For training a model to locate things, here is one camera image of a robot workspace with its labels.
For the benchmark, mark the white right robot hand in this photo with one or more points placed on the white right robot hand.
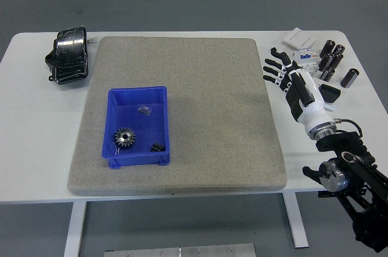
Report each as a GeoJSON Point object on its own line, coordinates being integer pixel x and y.
{"type": "Point", "coordinates": [313, 111]}

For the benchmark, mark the small black gear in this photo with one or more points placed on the small black gear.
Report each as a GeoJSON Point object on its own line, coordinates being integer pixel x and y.
{"type": "Point", "coordinates": [157, 148]}

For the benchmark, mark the large black gear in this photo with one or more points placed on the large black gear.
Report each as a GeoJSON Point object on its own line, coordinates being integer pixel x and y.
{"type": "Point", "coordinates": [124, 137]}

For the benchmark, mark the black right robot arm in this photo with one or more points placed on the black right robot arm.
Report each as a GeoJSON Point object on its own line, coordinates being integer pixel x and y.
{"type": "Point", "coordinates": [348, 145]}

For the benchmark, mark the blue plastic box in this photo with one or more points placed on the blue plastic box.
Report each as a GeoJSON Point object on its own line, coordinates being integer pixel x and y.
{"type": "Point", "coordinates": [142, 123]}

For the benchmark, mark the white flat panel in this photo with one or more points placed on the white flat panel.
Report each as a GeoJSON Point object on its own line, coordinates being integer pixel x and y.
{"type": "Point", "coordinates": [329, 107]}

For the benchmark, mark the black power adapter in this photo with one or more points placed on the black power adapter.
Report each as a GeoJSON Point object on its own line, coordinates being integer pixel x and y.
{"type": "Point", "coordinates": [330, 93]}

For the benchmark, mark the dark brown capacitor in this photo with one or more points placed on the dark brown capacitor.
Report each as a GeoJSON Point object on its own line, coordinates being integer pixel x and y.
{"type": "Point", "coordinates": [328, 74]}
{"type": "Point", "coordinates": [349, 77]}
{"type": "Point", "coordinates": [329, 47]}
{"type": "Point", "coordinates": [339, 49]}
{"type": "Point", "coordinates": [336, 60]}
{"type": "Point", "coordinates": [325, 60]}

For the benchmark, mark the white circuit breaker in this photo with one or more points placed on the white circuit breaker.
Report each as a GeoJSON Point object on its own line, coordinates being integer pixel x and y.
{"type": "Point", "coordinates": [309, 60]}

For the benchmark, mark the white table leg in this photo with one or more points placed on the white table leg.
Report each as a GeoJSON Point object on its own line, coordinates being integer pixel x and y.
{"type": "Point", "coordinates": [295, 223]}
{"type": "Point", "coordinates": [74, 229]}

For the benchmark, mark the grey-brown mat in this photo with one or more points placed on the grey-brown mat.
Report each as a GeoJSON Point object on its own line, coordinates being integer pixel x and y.
{"type": "Point", "coordinates": [188, 66]}

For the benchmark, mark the small clear plastic bag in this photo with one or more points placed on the small clear plastic bag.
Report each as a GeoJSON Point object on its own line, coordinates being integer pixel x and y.
{"type": "Point", "coordinates": [144, 109]}

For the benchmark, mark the grey metal plate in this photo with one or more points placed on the grey metal plate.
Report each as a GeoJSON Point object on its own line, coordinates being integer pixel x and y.
{"type": "Point", "coordinates": [179, 251]}

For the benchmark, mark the black tape-wrapped bundle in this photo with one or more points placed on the black tape-wrapped bundle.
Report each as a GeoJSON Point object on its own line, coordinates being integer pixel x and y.
{"type": "Point", "coordinates": [71, 55]}

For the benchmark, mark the white wall switch panel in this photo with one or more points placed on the white wall switch panel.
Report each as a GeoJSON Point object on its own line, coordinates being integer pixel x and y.
{"type": "Point", "coordinates": [299, 38]}

